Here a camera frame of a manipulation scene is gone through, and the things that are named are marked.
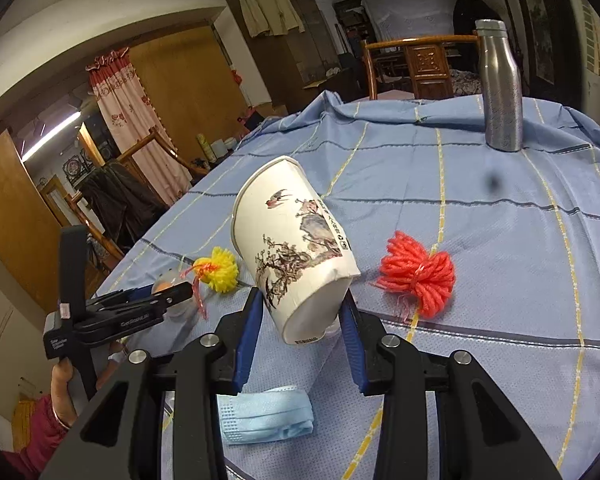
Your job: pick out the person's left forearm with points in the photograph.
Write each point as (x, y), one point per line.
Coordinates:
(40, 440)

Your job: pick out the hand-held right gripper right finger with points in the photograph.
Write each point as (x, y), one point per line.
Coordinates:
(355, 355)

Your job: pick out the blue face mask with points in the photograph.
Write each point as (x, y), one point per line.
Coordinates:
(265, 415)

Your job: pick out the pale dust sheet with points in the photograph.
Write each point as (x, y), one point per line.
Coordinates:
(410, 15)

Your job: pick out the steel water bottle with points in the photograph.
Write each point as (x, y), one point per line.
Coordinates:
(502, 100)

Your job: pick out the yellow yarn pompom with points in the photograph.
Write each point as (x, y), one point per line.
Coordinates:
(220, 272)

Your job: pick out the pink floral curtain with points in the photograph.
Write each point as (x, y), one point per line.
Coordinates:
(130, 125)

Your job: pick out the dark wooden wardrobe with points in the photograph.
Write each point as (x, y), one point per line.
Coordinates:
(290, 70)

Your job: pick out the clear plastic cup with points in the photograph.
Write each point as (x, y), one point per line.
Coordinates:
(162, 285)

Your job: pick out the white painted paper cup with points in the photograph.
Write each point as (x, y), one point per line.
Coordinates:
(290, 240)

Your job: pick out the carved wooden chair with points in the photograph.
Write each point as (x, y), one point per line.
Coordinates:
(430, 65)

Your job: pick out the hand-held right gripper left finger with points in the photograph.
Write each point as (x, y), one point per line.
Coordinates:
(245, 345)

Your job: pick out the black hanging coat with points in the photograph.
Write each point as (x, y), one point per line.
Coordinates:
(467, 15)

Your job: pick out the green spray can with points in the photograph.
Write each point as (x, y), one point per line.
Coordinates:
(205, 147)

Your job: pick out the wooden door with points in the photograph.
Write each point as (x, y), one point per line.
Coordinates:
(15, 220)

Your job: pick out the dark framed scroll painting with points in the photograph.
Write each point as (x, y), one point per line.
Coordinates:
(537, 25)

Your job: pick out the fluorescent tube lamp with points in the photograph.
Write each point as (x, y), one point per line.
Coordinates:
(50, 136)

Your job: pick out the beige hanging jacket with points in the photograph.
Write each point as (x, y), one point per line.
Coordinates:
(267, 5)

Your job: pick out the blue checked tablecloth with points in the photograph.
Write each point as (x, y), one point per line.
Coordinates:
(505, 260)

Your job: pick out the dark jacket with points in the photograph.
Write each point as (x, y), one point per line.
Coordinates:
(120, 200)

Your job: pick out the curved wooden chair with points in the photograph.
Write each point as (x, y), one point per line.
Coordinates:
(150, 140)

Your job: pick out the person's left hand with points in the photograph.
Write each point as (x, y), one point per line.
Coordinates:
(62, 390)

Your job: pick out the red yarn bundle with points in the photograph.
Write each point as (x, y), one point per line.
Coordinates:
(420, 270)

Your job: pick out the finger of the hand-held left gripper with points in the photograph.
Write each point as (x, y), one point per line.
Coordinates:
(175, 292)
(140, 291)

